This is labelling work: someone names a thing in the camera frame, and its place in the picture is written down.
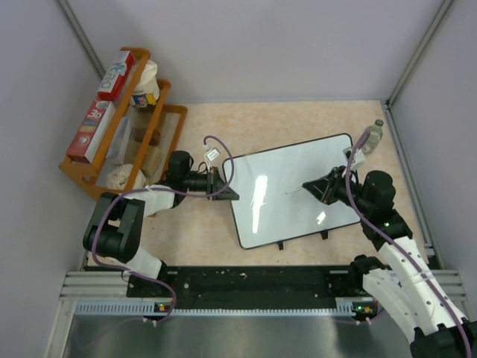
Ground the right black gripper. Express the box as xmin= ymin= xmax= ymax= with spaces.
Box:
xmin=303 ymin=165 xmax=373 ymax=216

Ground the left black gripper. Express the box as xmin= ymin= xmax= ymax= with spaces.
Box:
xmin=183 ymin=167 xmax=239 ymax=201

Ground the pink capped whiteboard marker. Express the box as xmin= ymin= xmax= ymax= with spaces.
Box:
xmin=285 ymin=186 xmax=303 ymax=195

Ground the white whiteboard black frame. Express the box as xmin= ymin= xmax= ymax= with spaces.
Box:
xmin=222 ymin=134 xmax=359 ymax=249

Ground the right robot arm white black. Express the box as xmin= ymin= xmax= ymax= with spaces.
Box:
xmin=302 ymin=166 xmax=476 ymax=357

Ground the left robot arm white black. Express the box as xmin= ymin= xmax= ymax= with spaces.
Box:
xmin=83 ymin=148 xmax=239 ymax=296

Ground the orange wooden shelf rack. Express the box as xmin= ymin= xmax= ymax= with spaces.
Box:
xmin=59 ymin=48 xmax=187 ymax=201

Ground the white crumpled bag lower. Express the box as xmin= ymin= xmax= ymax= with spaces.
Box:
xmin=106 ymin=164 xmax=146 ymax=190

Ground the clear plastic box on shelf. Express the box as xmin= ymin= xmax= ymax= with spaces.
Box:
xmin=106 ymin=116 xmax=133 ymax=165

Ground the red 3D toothpaste box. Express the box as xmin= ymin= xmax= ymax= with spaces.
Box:
xmin=66 ymin=100 xmax=116 ymax=163

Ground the red white toothpaste box upper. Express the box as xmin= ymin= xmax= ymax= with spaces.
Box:
xmin=97 ymin=51 xmax=135 ymax=101

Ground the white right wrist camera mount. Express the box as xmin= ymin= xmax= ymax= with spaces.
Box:
xmin=343 ymin=147 xmax=366 ymax=171

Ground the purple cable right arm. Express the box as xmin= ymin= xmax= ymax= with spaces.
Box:
xmin=344 ymin=130 xmax=473 ymax=358

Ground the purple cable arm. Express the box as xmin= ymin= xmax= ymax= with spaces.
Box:
xmin=91 ymin=136 xmax=236 ymax=325
xmin=344 ymin=130 xmax=473 ymax=358

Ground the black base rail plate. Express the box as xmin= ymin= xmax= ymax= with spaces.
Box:
xmin=126 ymin=264 xmax=377 ymax=310

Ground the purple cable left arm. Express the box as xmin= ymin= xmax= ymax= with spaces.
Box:
xmin=91 ymin=136 xmax=236 ymax=325

